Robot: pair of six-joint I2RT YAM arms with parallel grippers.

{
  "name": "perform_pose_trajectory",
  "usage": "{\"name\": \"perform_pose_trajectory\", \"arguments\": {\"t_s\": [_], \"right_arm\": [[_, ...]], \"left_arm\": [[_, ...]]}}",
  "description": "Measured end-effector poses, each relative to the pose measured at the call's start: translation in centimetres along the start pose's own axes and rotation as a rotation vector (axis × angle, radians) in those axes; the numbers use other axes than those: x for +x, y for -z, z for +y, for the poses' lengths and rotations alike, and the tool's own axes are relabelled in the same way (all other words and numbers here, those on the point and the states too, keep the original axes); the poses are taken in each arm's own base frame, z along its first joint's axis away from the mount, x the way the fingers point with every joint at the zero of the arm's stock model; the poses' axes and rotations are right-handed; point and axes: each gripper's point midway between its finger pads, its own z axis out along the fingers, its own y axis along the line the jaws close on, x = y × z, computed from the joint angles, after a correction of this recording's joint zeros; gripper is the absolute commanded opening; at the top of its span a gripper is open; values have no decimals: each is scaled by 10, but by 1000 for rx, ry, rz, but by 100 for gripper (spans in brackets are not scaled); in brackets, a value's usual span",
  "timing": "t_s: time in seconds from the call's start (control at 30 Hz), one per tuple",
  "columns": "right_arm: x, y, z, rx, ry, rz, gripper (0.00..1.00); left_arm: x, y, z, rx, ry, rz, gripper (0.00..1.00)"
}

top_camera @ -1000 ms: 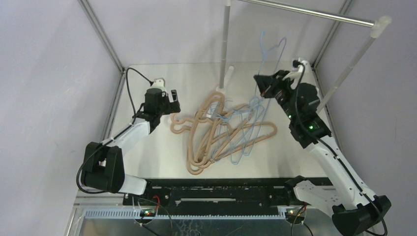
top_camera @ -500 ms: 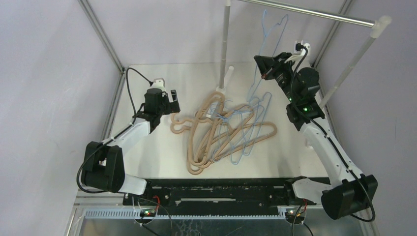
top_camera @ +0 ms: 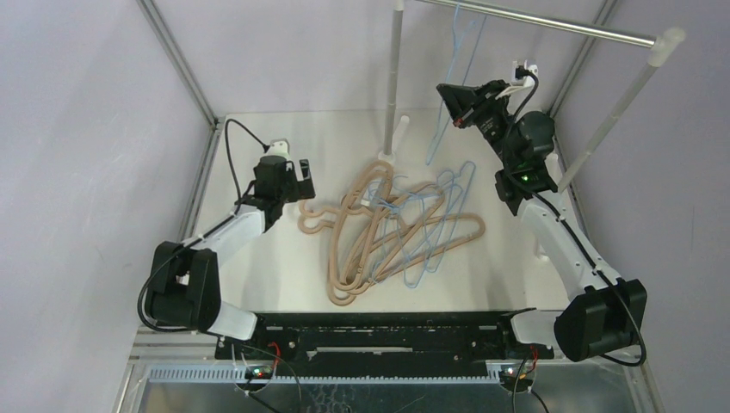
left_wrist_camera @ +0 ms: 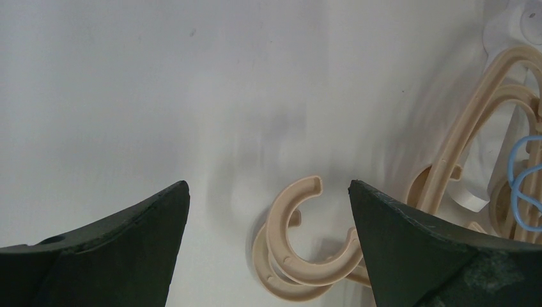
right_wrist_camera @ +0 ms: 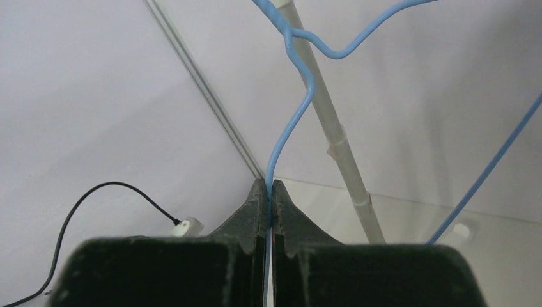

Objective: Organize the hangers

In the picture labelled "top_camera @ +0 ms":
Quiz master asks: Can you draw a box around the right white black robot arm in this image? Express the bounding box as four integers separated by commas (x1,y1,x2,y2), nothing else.
436,80,647,367

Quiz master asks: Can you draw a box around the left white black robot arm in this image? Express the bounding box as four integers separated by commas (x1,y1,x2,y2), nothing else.
137,155,316,359

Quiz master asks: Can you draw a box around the silver clothes rack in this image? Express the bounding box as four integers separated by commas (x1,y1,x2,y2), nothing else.
377,0,688,263

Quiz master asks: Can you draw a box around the left circuit board with LED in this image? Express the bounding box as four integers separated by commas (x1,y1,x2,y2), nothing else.
244,366,275,381

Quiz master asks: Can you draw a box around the circuit board with led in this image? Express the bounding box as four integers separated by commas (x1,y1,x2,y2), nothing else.
498,367,527,382
244,366,275,381

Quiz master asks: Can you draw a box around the right circuit board with LED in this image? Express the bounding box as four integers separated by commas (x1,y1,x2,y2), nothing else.
498,367,527,382

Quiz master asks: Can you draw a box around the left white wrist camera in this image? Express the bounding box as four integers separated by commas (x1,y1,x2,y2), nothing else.
267,139,292,161

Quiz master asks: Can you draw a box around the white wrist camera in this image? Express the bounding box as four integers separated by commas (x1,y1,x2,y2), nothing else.
496,59,539,99
267,139,292,161

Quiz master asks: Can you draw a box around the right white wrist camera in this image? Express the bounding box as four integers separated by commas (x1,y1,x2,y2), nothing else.
496,59,539,99

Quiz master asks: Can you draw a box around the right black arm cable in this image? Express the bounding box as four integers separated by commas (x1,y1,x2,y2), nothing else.
501,67,648,368

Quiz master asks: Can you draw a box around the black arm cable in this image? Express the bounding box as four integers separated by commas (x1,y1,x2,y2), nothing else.
135,118,270,334
501,67,648,368

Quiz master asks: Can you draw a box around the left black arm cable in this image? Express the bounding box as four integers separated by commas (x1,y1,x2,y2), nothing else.
135,118,270,334

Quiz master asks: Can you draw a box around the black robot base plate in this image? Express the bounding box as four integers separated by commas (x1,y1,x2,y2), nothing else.
214,311,555,379

